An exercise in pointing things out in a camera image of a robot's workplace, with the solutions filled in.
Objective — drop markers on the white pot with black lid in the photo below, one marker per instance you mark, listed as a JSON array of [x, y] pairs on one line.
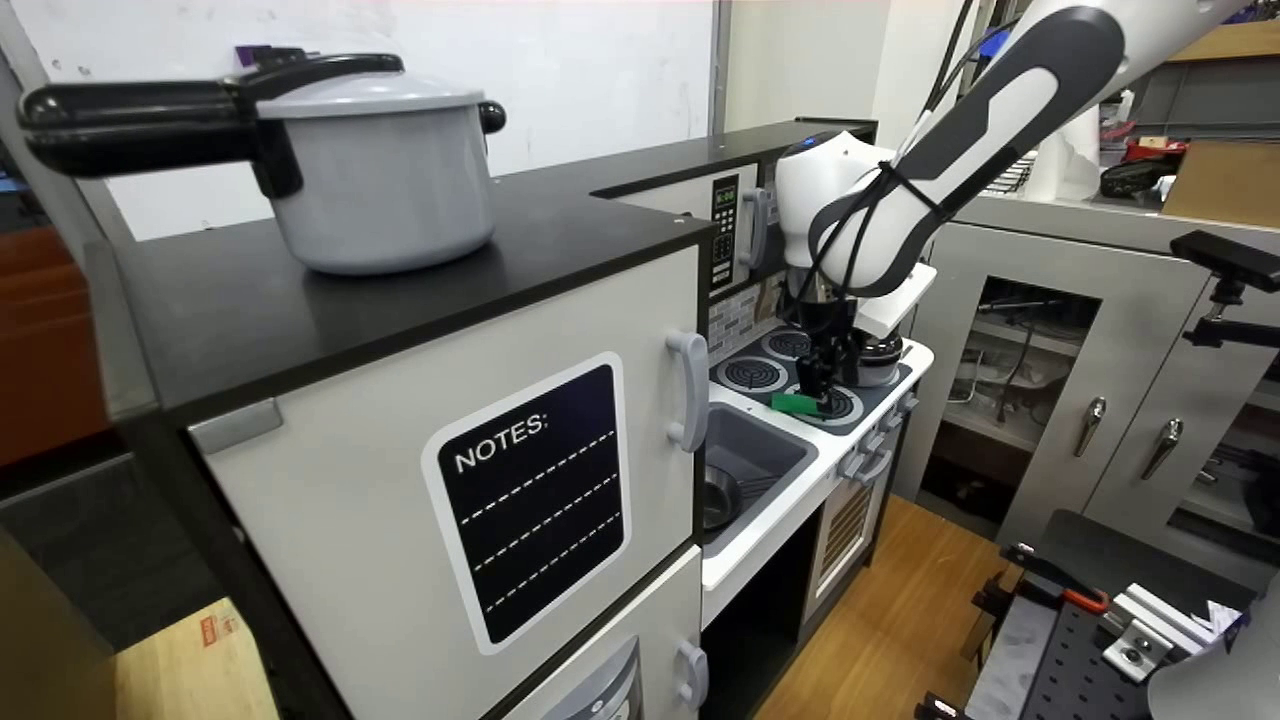
[[387, 172]]

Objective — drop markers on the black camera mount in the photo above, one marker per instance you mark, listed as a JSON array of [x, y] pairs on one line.
[[1226, 265]]

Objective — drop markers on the black glass pot lid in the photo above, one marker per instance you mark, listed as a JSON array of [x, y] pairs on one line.
[[880, 351]]

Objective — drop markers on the short aluminium extrusion pieces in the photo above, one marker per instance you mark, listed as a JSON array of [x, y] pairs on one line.
[[1165, 626]]

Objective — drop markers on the toy microwave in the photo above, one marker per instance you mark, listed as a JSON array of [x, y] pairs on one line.
[[674, 215]]

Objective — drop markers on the grey toy sink basin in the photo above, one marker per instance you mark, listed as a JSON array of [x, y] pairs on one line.
[[761, 460]]

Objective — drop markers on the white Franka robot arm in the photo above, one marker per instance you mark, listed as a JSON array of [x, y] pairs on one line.
[[852, 215]]

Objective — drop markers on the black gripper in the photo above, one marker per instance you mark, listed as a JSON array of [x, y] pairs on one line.
[[825, 327]]

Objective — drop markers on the cardboard box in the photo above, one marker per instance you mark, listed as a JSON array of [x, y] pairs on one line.
[[1220, 186], [185, 666]]

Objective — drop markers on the grey toy stove top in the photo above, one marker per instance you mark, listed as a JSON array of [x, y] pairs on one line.
[[753, 373]]

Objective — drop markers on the light grey curved cover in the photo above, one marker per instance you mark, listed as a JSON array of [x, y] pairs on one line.
[[1220, 666]]

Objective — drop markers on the small grey pot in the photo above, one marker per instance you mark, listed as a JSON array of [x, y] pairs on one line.
[[880, 360]]

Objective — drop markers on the black clamp orange grip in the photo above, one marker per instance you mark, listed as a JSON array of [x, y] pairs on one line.
[[1052, 586]]

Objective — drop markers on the brown wooden cabinet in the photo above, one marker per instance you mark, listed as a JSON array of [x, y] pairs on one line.
[[45, 347]]

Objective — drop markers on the white toy oven door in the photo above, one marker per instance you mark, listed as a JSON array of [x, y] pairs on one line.
[[845, 534]]

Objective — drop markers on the black perforated breadboard table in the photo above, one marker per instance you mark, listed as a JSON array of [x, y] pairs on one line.
[[1065, 666]]

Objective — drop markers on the small steel saucepan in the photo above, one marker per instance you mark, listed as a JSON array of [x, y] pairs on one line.
[[715, 501]]

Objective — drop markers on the grey fridge dispenser panel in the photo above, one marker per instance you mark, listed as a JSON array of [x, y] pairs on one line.
[[606, 685]]

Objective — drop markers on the grey metal cabinet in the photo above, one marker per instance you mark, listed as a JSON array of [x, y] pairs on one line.
[[1135, 347]]

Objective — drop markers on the black notes chalkboard panel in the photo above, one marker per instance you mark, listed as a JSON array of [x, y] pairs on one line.
[[533, 501]]

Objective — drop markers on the white toy kitchen playset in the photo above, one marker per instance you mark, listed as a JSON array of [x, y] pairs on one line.
[[345, 482]]

